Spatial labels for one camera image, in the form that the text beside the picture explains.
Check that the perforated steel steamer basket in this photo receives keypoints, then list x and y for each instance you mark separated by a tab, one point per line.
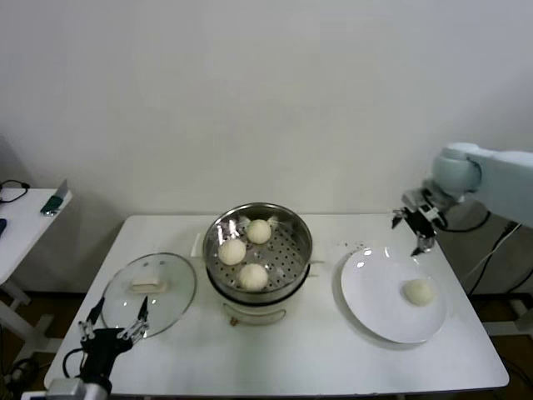
287	258

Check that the white side table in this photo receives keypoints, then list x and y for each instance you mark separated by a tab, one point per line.
25	233

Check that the round glass pot lid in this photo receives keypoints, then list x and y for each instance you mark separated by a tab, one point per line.
166	300

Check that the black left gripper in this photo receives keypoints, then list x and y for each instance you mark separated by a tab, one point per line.
100	348

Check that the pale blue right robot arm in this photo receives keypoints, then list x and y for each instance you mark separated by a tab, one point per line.
491	179

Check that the dark blue object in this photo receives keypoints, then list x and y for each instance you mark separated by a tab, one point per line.
2	228

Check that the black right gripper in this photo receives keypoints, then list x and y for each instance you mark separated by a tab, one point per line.
422	223

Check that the round white plate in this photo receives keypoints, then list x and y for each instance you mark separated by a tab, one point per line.
375	291

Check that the white steamed baozi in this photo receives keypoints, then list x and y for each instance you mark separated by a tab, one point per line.
253	277
232	252
258	232
418	291

